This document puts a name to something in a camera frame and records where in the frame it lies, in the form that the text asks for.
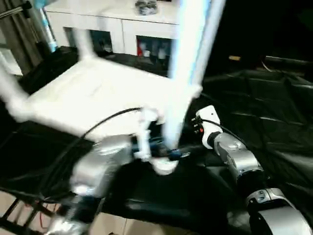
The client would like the white plastic table top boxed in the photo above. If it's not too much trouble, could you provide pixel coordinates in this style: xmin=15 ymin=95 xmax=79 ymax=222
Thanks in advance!
xmin=6 ymin=54 xmax=204 ymax=177

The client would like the black plastic mat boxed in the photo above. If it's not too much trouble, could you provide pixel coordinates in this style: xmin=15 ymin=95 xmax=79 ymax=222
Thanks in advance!
xmin=0 ymin=45 xmax=313 ymax=235

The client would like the grey flat bar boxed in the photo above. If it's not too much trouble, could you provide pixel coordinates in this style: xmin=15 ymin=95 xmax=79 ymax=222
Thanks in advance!
xmin=265 ymin=55 xmax=313 ymax=65

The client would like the clear bag of dark items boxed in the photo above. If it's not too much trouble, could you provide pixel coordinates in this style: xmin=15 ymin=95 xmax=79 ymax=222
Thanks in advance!
xmin=134 ymin=0 xmax=158 ymax=16

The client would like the white sideboard cabinet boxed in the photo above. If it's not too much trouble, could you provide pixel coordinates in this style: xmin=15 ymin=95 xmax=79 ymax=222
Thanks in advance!
xmin=45 ymin=0 xmax=182 ymax=57

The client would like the grey brown curtain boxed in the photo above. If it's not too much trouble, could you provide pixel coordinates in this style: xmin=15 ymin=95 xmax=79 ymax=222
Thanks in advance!
xmin=0 ymin=7 xmax=45 ymax=72

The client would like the grey metal pole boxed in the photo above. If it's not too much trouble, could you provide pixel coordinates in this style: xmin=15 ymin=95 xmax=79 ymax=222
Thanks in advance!
xmin=0 ymin=0 xmax=33 ymax=18

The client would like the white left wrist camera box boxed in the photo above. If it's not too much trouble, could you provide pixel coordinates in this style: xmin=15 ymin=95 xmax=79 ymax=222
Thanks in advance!
xmin=133 ymin=107 xmax=162 ymax=163

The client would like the red floor cable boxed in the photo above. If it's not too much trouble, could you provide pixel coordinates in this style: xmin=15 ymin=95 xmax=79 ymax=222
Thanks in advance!
xmin=36 ymin=207 xmax=60 ymax=229

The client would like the black metal stand frame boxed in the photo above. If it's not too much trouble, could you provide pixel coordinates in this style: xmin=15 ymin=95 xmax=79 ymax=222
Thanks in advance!
xmin=0 ymin=185 xmax=57 ymax=235

